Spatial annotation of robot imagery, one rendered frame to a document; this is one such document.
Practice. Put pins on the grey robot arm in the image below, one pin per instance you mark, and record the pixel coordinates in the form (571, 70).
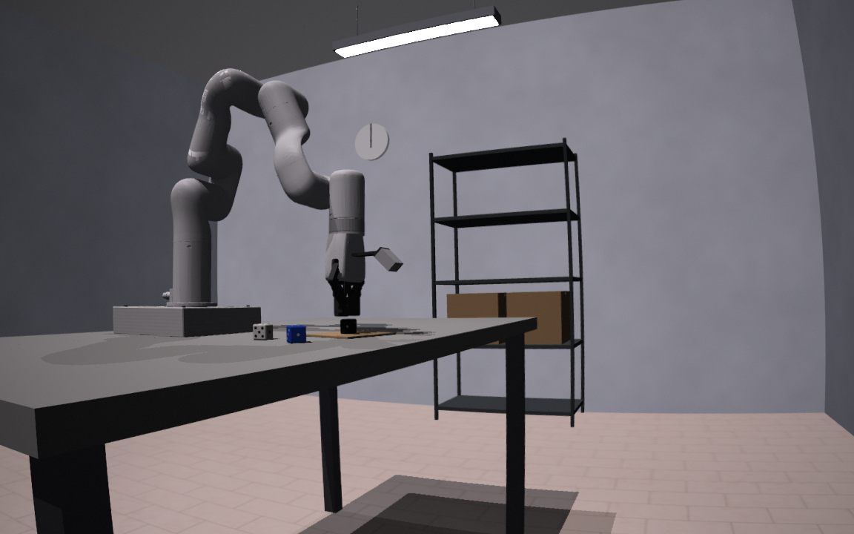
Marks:
(193, 200)

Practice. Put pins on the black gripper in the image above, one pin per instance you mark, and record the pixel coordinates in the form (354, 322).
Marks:
(339, 264)

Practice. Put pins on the white die with black pips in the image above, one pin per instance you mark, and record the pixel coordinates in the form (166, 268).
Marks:
(263, 331)

